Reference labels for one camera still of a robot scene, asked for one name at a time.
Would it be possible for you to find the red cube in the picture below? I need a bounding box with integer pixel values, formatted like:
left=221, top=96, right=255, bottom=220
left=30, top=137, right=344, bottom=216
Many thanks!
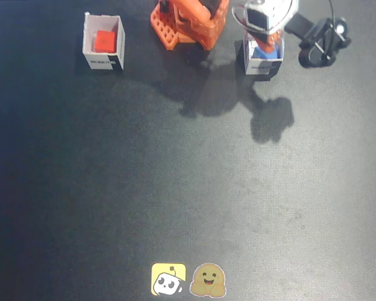
left=93, top=29, right=118, bottom=54

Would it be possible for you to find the white cardboard box black label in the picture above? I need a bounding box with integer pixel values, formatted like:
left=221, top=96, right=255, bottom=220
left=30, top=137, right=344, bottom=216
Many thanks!
left=242, top=31, right=285, bottom=76
left=82, top=12, right=126, bottom=71

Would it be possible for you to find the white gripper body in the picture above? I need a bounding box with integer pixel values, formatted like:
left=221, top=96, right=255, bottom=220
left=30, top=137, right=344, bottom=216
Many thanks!
left=243, top=0, right=299, bottom=35

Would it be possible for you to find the hugging face emoji sticker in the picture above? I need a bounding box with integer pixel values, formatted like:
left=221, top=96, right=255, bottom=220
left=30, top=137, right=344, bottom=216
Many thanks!
left=189, top=262, right=227, bottom=297

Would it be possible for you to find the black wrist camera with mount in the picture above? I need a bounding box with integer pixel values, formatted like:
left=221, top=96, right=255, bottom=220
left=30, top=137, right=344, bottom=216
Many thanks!
left=283, top=12, right=352, bottom=69

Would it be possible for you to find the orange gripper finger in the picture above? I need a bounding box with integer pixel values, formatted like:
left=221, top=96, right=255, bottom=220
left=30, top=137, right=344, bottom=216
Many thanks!
left=253, top=29, right=285, bottom=56

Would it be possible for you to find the yellow robot sticker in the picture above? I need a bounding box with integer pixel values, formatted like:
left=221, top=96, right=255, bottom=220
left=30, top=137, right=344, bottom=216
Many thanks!
left=150, top=262, right=187, bottom=297

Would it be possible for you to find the blue cube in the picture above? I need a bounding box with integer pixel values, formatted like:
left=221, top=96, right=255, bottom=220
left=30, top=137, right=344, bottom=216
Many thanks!
left=252, top=46, right=279, bottom=60

